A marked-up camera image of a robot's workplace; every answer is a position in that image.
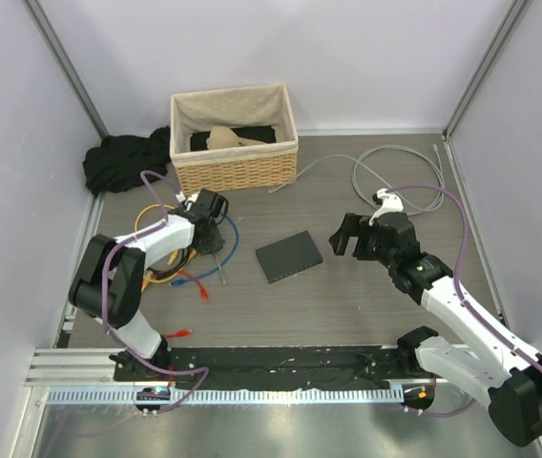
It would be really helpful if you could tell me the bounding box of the black network switch box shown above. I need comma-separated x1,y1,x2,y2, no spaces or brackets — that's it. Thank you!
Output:
255,230,323,284

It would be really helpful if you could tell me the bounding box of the blue ethernet cable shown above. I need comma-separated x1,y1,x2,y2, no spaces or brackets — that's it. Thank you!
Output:
170,212,240,287

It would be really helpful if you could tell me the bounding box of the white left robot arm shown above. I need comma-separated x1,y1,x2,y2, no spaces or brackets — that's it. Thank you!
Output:
69,188,228,381

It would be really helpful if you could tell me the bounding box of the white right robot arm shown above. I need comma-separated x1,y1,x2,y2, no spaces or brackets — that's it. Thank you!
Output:
329,212,542,447

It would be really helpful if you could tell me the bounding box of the beige object in basket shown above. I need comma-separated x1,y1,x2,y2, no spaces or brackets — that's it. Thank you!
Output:
206,126,265,150

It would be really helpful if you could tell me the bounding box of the black cloth in basket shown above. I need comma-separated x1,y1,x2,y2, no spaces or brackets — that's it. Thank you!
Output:
190,126,276,152

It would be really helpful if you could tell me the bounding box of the wicker basket with liner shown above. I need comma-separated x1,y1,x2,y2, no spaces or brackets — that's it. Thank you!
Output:
169,84,299,194

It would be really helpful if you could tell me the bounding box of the black cloth pile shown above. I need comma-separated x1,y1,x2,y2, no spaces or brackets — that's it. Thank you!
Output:
82,126,171,196

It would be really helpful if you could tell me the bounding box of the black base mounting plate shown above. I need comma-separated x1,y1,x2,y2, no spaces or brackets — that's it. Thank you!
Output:
113,345,437,390

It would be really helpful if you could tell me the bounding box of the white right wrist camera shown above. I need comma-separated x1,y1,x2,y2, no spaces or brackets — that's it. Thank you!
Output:
368,188,404,226

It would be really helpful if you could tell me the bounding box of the yellow ethernet cable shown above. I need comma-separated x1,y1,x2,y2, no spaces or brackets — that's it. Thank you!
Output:
135,203,184,285

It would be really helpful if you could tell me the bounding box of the long grey ethernet cable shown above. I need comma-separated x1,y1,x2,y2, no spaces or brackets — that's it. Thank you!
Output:
268,142,446,217

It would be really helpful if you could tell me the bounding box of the black ethernet cable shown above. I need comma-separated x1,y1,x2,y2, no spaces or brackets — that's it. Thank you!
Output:
149,247,200,281

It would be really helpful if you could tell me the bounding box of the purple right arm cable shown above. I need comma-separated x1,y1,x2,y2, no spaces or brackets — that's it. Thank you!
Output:
387,184,542,443

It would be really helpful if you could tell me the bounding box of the aluminium front rail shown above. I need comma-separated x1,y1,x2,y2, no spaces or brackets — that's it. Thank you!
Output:
25,345,468,406

